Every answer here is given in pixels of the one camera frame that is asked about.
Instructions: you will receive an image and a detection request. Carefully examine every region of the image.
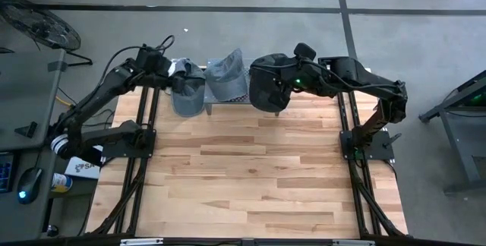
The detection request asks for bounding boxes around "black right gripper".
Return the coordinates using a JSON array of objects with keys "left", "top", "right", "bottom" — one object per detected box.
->
[{"left": 265, "top": 43, "right": 317, "bottom": 111}]

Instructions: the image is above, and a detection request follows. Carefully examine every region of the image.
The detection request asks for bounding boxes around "black baseball cap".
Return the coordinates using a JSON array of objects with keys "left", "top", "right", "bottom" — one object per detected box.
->
[{"left": 248, "top": 53, "right": 294, "bottom": 114}]

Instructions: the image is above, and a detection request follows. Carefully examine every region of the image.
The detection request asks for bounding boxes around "grey-blue baseball cap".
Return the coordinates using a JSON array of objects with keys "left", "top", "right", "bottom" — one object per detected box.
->
[
  {"left": 204, "top": 47, "right": 251, "bottom": 103},
  {"left": 169, "top": 58, "right": 207, "bottom": 118}
]

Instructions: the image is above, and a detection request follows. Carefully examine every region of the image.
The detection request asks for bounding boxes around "grey perforated metal rack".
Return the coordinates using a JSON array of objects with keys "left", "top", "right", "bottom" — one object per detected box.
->
[{"left": 204, "top": 58, "right": 284, "bottom": 117}]

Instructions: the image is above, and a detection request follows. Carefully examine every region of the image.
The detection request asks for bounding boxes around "white printed cardboard box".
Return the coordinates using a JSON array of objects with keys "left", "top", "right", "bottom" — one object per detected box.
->
[{"left": 64, "top": 156, "right": 102, "bottom": 181}]

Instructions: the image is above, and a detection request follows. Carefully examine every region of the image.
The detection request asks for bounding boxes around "black floor fan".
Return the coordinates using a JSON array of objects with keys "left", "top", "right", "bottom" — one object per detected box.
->
[{"left": 0, "top": 0, "right": 94, "bottom": 68}]

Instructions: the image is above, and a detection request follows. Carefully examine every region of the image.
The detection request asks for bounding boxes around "white and yellow can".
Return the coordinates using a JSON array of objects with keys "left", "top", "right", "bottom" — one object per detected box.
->
[{"left": 51, "top": 172, "right": 73, "bottom": 194}]

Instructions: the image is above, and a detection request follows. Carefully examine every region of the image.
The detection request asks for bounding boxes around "grey desk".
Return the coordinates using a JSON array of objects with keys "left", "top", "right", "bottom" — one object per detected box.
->
[{"left": 0, "top": 48, "right": 68, "bottom": 241}]

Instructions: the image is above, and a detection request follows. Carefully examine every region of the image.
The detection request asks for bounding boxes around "black computer mouse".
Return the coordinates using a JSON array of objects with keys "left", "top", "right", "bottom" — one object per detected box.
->
[{"left": 16, "top": 167, "right": 43, "bottom": 205}]

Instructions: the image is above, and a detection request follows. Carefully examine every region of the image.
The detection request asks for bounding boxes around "grey metal stand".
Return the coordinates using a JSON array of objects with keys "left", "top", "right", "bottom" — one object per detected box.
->
[{"left": 418, "top": 69, "right": 486, "bottom": 196}]

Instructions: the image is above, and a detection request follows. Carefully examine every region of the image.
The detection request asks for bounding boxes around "keypad with lit keys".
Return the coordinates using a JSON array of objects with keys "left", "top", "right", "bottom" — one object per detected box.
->
[{"left": 0, "top": 153, "right": 16, "bottom": 194}]

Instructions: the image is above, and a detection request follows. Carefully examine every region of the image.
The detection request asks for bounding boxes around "computer with green lights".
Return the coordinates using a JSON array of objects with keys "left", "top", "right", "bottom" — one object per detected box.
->
[{"left": 465, "top": 90, "right": 486, "bottom": 107}]

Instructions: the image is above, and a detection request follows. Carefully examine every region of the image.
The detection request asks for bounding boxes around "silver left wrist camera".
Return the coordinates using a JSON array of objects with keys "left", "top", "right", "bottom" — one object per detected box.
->
[{"left": 168, "top": 58, "right": 180, "bottom": 79}]

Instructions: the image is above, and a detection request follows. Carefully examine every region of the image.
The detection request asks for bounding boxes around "yellow cable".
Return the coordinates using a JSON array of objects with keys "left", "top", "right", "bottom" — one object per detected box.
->
[{"left": 55, "top": 94, "right": 74, "bottom": 109}]

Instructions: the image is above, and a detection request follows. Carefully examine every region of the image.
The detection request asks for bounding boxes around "black wedge bracket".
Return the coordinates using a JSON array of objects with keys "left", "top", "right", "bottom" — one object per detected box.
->
[{"left": 14, "top": 121, "right": 39, "bottom": 139}]

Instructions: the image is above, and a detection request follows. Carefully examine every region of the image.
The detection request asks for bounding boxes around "silver frame bracket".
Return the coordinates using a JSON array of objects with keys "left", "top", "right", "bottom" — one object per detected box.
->
[
  {"left": 119, "top": 238, "right": 164, "bottom": 246},
  {"left": 333, "top": 239, "right": 376, "bottom": 246}
]

